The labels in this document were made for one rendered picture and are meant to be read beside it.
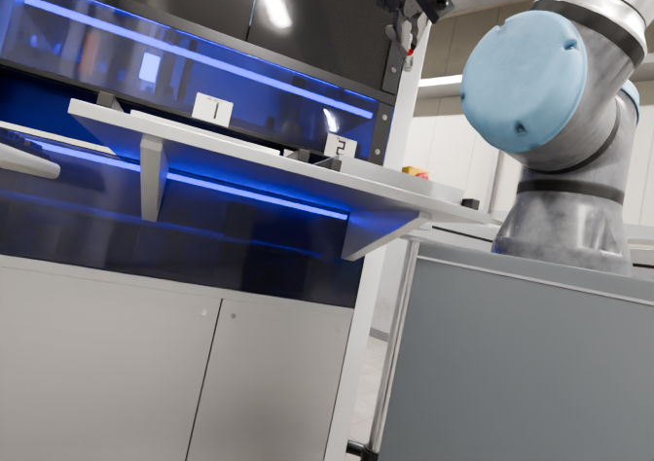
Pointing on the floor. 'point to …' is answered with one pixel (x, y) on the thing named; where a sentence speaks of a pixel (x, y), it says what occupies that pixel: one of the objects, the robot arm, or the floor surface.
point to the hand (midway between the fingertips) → (411, 50)
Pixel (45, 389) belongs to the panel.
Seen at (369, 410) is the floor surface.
